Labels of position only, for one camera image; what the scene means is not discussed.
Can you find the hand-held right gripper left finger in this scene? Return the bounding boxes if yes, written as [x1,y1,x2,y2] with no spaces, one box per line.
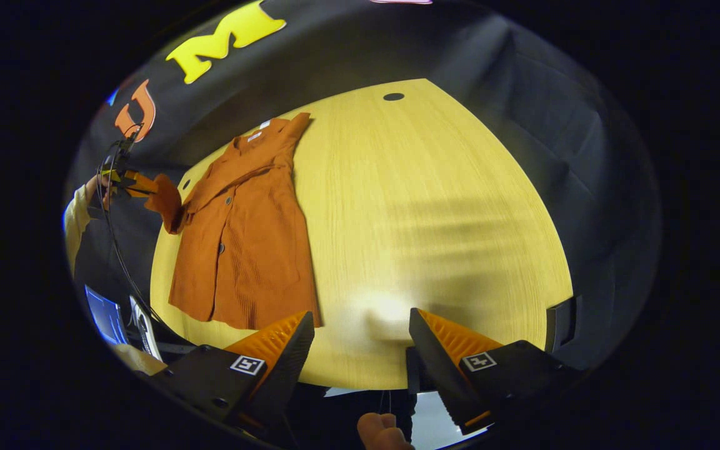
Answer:
[149,311,317,448]

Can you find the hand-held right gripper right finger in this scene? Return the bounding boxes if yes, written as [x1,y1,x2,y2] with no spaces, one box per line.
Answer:
[405,307,586,436]

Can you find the orange corduroy jacket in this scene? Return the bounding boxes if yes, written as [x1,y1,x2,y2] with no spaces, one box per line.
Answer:
[144,112,323,331]

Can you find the silver laptop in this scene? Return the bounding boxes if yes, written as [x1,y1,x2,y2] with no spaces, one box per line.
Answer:
[85,284,164,362]

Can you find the black backdrop cloth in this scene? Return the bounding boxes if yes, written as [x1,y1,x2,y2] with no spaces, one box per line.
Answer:
[63,0,661,376]

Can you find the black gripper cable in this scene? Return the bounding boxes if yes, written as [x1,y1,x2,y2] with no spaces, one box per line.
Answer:
[94,125,167,326]

